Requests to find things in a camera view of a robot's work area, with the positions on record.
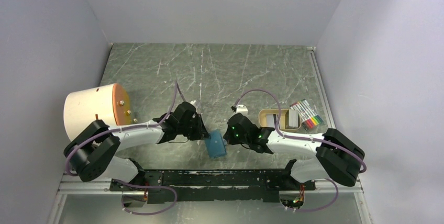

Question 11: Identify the credit cards stack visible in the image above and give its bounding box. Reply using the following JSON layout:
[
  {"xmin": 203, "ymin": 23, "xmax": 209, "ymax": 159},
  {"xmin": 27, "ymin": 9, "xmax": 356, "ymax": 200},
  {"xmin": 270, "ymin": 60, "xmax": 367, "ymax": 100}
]
[{"xmin": 287, "ymin": 109, "xmax": 300, "ymax": 129}]

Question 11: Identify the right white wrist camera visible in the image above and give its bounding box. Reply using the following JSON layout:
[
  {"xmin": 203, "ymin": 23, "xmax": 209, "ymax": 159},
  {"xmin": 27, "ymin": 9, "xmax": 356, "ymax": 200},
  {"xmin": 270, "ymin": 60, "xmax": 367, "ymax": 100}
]
[{"xmin": 231, "ymin": 104, "xmax": 249, "ymax": 116}]

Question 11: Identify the blue leather card holder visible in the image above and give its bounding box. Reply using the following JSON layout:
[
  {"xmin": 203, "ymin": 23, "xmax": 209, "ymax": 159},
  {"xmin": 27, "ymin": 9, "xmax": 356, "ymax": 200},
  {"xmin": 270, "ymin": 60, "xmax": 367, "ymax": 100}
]
[{"xmin": 204, "ymin": 130, "xmax": 227, "ymax": 159}]

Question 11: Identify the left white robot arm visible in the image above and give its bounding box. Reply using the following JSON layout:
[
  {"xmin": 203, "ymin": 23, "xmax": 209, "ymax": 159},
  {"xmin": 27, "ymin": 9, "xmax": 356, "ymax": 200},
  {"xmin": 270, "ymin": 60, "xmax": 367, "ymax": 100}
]
[{"xmin": 63, "ymin": 102, "xmax": 210, "ymax": 191}]

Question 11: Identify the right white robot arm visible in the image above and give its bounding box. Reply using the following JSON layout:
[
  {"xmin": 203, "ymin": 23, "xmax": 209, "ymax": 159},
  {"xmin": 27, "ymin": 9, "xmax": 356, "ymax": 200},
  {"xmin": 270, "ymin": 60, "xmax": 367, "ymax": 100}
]
[{"xmin": 223, "ymin": 113, "xmax": 365, "ymax": 189}]

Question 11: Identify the coloured marker pack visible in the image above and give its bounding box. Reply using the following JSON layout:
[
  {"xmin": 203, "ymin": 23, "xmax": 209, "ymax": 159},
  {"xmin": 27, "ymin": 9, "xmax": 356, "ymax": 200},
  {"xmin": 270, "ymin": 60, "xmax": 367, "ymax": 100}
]
[{"xmin": 290, "ymin": 99, "xmax": 324, "ymax": 130}]

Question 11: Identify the grey striped loose card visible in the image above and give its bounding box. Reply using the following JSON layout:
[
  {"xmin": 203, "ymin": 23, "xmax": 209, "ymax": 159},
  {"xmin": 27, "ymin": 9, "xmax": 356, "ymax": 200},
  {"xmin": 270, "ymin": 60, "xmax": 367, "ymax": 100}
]
[{"xmin": 265, "ymin": 114, "xmax": 283, "ymax": 127}]

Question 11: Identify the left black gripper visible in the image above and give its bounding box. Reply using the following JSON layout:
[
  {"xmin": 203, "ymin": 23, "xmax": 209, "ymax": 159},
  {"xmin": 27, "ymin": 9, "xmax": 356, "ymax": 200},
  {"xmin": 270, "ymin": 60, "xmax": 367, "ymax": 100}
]
[{"xmin": 178, "ymin": 114, "xmax": 211, "ymax": 141}]

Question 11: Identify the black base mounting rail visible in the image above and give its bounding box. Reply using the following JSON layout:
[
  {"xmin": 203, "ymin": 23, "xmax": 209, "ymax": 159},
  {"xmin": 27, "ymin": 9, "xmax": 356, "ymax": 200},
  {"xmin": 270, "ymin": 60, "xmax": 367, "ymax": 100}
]
[{"xmin": 109, "ymin": 169, "xmax": 316, "ymax": 204}]

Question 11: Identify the tan card tray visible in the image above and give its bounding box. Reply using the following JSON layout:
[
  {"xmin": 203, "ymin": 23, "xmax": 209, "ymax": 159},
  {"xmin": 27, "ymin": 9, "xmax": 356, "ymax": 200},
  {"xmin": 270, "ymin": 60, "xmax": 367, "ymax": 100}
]
[{"xmin": 258, "ymin": 109, "xmax": 302, "ymax": 132}]

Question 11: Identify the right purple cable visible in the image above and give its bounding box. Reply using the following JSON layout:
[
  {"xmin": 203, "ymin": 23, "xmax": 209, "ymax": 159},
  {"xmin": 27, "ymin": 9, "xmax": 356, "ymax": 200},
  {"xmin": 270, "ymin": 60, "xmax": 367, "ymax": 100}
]
[{"xmin": 233, "ymin": 88, "xmax": 368, "ymax": 214}]

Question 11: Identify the cream cylindrical container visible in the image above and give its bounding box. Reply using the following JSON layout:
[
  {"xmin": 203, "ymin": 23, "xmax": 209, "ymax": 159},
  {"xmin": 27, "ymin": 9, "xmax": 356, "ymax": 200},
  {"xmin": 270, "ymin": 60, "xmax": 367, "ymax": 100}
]
[{"xmin": 63, "ymin": 83, "xmax": 133, "ymax": 141}]

